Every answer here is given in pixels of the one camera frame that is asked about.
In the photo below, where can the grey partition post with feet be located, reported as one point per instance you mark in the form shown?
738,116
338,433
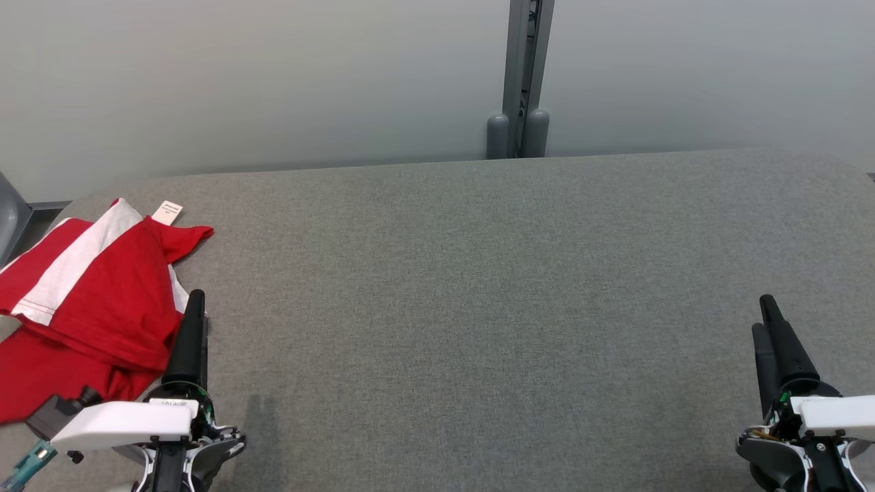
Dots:
523,68

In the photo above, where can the red white garment with tag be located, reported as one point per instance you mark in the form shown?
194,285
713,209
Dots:
116,287

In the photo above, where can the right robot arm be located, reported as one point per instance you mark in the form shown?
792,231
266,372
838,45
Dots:
772,458

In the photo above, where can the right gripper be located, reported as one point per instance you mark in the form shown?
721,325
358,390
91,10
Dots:
841,417

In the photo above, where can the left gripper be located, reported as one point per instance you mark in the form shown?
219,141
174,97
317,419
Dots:
130,424

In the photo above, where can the grey slanted partition leg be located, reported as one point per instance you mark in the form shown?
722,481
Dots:
10,219

